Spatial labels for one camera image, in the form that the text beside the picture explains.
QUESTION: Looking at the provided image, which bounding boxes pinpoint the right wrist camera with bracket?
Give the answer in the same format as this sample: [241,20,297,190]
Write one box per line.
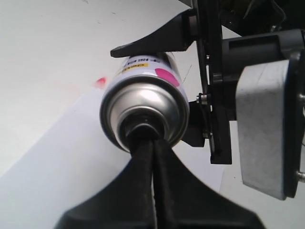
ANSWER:
[235,51,305,200]

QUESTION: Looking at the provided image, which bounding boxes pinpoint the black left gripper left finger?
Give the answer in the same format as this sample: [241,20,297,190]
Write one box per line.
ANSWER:
[53,123,157,229]

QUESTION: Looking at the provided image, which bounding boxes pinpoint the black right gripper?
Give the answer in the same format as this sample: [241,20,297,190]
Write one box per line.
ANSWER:
[182,0,305,165]

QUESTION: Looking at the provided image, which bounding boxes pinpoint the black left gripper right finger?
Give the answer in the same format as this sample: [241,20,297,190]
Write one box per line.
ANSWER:
[149,127,264,229]

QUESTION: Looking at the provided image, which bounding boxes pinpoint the white paper stack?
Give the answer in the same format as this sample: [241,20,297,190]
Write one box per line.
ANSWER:
[0,70,229,229]

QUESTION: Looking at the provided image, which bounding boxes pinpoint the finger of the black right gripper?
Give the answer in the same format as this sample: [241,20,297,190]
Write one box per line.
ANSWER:
[110,10,198,58]

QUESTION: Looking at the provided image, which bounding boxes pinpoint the spray paint can colourful dots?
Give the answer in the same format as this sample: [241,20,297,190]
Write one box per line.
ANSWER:
[100,52,190,152]

